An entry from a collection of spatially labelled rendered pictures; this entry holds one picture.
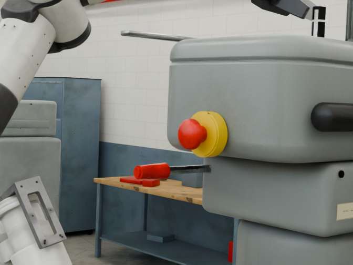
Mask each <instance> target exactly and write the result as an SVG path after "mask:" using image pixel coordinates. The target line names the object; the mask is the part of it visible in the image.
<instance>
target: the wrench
mask: <svg viewBox="0 0 353 265"><path fill-rule="evenodd" d="M121 36H129V37H139V38H148V39H158V40H168V41H173V42H179V41H181V40H184V39H195V38H193V37H184V36H175V35H166V34H157V33H148V32H139V31H134V30H122V31H121Z"/></svg>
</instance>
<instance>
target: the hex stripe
mask: <svg viewBox="0 0 353 265"><path fill-rule="evenodd" d="M317 27H318V9H315V15H314V35H313V36H317Z"/></svg>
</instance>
